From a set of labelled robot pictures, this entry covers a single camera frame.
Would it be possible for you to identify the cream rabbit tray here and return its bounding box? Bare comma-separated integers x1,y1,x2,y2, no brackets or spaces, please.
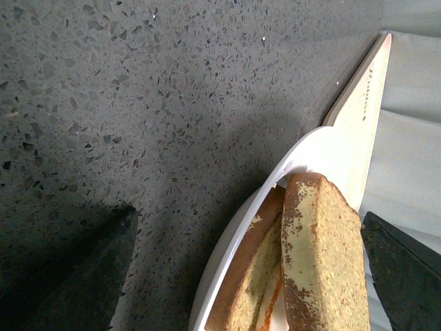
322,32,392,211

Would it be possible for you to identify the white curtain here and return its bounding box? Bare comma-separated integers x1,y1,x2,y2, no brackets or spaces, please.
360,1,440,330

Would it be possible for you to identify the fried egg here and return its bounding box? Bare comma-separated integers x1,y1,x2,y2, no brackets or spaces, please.
256,265,289,331

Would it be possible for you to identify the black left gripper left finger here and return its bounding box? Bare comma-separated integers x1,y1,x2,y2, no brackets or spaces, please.
1,206,138,330

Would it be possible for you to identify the bread slice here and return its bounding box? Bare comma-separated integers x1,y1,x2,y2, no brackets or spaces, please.
205,185,285,330
281,172,371,330

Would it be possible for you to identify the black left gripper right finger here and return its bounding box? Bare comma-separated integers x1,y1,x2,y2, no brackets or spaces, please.
361,212,440,330

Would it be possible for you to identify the white round plate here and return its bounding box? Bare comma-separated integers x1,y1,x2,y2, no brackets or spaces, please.
188,126,376,330

